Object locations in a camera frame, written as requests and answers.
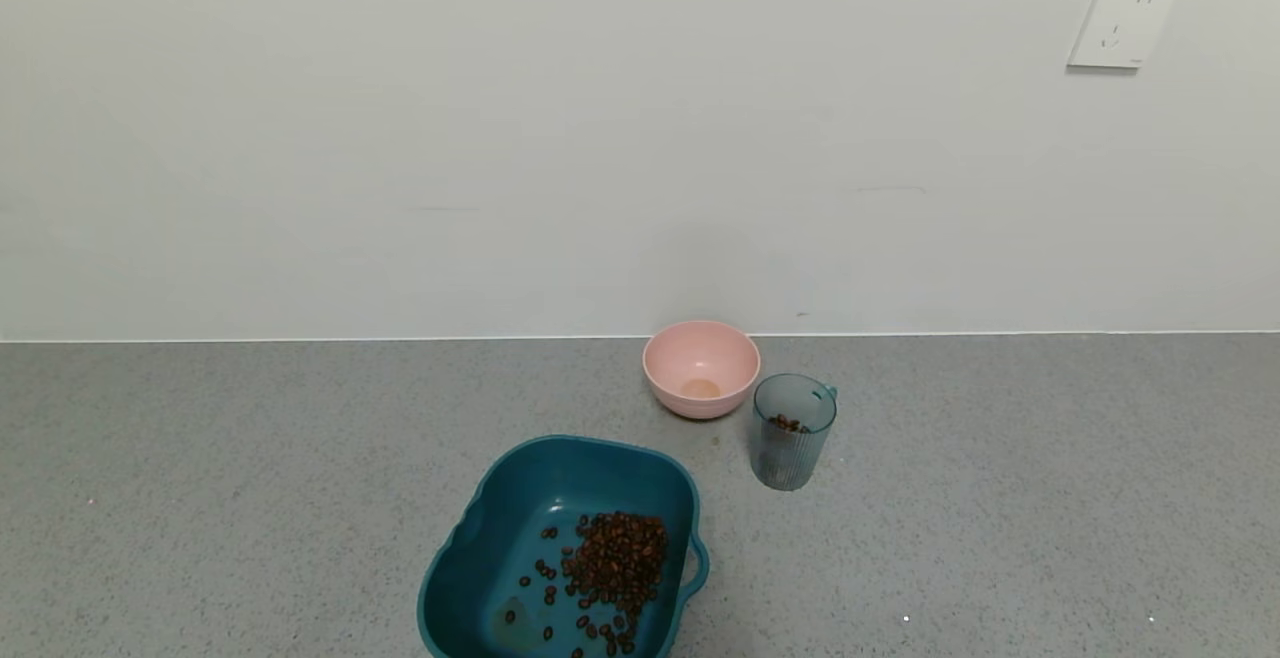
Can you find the blue ribbed transparent cup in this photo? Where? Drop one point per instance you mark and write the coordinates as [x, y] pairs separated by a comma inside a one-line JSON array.
[[790, 458]]

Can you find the brown coffee beans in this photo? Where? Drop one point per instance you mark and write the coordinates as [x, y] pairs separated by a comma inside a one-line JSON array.
[[620, 558]]

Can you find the pink bowl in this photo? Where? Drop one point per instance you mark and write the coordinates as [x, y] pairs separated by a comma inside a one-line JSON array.
[[700, 363]]

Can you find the teal plastic basin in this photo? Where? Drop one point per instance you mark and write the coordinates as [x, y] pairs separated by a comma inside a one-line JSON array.
[[520, 528]]

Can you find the white wall socket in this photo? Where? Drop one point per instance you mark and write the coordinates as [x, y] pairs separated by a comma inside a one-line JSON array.
[[1122, 23]]

